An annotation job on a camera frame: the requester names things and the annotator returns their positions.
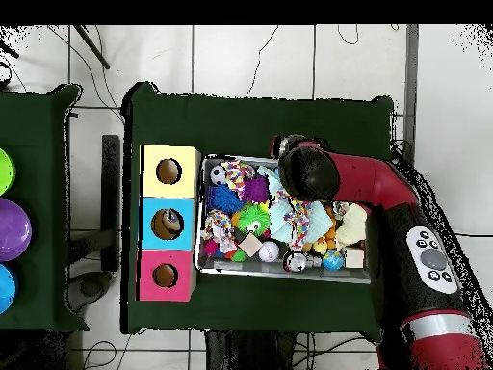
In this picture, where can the mint green cloth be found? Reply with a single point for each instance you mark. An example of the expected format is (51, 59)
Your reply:
(279, 225)

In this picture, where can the wooden three-hole box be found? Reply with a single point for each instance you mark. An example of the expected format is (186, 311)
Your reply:
(168, 199)

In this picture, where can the small soccer ball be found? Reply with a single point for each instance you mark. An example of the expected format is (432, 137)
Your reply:
(219, 175)

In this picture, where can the blue spiky ball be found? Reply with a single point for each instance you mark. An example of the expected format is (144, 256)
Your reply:
(225, 199)

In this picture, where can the green plastic bowl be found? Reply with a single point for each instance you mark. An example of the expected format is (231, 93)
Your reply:
(5, 171)

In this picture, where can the grey round base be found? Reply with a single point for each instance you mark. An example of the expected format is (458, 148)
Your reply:
(91, 289)

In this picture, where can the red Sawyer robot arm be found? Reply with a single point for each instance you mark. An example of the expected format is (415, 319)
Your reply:
(362, 181)

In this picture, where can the purple plastic bowl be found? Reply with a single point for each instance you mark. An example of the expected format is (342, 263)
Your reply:
(11, 230)

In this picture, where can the dark green table cloth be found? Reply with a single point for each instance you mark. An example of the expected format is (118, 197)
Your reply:
(46, 193)
(231, 123)

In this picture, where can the green spiky ball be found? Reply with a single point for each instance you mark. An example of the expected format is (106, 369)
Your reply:
(253, 220)

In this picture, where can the blue globe ball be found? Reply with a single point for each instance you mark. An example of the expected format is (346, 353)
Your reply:
(333, 260)

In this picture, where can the blue plastic bowl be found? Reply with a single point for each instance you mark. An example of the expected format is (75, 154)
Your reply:
(5, 289)

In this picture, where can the purple spiky ball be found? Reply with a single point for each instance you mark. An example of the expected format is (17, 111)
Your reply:
(256, 189)

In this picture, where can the colourful patterned cloth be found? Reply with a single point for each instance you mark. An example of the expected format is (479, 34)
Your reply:
(239, 176)
(300, 220)
(219, 227)

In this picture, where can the cream yellow cloth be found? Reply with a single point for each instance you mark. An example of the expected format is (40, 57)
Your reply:
(353, 225)

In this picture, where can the shallow clear mesh bin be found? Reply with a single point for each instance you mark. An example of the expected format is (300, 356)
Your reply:
(231, 266)

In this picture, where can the black flat bar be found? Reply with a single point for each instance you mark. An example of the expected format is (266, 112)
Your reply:
(111, 200)

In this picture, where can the white baseball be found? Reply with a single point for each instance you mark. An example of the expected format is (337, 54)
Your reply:
(268, 251)

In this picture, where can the black rod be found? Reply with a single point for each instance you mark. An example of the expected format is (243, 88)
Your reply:
(91, 46)

